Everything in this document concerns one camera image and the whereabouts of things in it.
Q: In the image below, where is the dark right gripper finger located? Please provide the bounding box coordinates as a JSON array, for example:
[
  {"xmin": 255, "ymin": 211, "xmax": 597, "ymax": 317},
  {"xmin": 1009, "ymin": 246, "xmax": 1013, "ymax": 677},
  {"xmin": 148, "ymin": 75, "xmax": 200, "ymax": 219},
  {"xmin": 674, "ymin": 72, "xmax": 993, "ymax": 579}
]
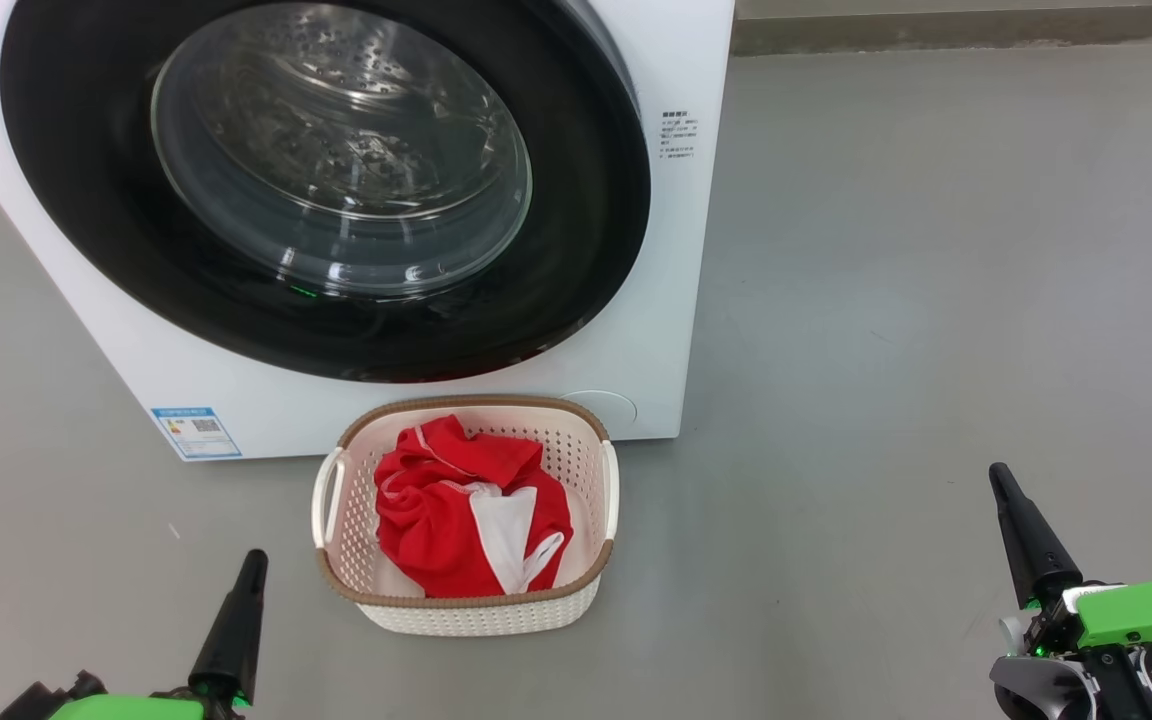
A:
[{"xmin": 988, "ymin": 461, "xmax": 1084, "ymax": 609}]

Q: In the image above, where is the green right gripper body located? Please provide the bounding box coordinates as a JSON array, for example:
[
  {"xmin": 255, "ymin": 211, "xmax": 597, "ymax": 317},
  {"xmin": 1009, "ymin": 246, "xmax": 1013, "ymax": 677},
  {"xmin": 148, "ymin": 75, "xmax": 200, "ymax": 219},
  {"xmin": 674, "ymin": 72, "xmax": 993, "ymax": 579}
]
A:
[{"xmin": 1024, "ymin": 577, "xmax": 1152, "ymax": 658}]

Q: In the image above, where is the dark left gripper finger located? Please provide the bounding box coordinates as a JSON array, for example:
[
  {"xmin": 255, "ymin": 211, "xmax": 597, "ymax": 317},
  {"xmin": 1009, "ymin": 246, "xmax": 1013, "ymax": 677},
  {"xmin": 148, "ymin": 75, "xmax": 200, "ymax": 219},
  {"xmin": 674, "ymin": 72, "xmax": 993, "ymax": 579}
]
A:
[{"xmin": 186, "ymin": 548, "xmax": 269, "ymax": 716}]

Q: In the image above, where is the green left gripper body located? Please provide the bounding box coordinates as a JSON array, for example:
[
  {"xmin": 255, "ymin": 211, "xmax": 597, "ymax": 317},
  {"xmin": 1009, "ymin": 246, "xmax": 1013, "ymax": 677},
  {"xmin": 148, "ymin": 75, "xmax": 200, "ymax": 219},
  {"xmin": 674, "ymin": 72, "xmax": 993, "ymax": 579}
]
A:
[{"xmin": 49, "ymin": 693, "xmax": 214, "ymax": 720}]

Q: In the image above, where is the red and white garment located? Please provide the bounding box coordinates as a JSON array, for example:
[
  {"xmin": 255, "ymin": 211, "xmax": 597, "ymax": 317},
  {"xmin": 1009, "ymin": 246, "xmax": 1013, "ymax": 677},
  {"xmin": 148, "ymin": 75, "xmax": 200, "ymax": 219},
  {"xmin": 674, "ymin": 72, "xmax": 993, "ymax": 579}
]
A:
[{"xmin": 373, "ymin": 415, "xmax": 575, "ymax": 599}]

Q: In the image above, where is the black round washer door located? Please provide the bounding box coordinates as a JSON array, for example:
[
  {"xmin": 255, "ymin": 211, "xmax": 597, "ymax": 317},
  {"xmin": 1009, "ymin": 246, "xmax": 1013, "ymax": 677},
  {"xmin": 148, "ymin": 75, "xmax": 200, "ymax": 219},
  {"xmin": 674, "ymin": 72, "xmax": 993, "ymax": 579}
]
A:
[{"xmin": 0, "ymin": 0, "xmax": 653, "ymax": 384}]

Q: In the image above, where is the cream perforated laundry basket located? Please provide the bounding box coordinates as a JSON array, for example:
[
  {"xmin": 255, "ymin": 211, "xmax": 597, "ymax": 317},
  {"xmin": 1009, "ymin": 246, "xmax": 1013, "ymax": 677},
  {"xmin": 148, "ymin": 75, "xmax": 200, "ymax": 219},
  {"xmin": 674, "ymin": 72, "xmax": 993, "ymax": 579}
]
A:
[{"xmin": 311, "ymin": 394, "xmax": 621, "ymax": 638}]

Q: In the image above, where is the white washing machine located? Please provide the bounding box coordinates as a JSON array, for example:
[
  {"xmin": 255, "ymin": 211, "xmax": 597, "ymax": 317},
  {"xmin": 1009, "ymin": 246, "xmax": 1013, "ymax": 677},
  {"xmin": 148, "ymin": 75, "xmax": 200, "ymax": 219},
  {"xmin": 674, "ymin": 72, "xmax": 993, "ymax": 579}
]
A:
[{"xmin": 0, "ymin": 0, "xmax": 737, "ymax": 463}]

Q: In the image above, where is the blue energy label sticker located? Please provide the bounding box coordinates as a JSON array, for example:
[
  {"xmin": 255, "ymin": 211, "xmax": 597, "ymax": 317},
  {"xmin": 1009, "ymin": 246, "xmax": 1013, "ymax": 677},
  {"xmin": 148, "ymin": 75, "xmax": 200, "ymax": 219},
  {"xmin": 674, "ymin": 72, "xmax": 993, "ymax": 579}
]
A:
[{"xmin": 150, "ymin": 406, "xmax": 243, "ymax": 462}]

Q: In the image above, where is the round white filter cover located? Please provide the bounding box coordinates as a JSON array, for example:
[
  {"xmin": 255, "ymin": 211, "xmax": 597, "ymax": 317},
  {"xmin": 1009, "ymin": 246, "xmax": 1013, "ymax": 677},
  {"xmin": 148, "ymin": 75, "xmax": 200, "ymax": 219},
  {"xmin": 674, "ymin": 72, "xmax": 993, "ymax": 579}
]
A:
[{"xmin": 558, "ymin": 389, "xmax": 639, "ymax": 438}]

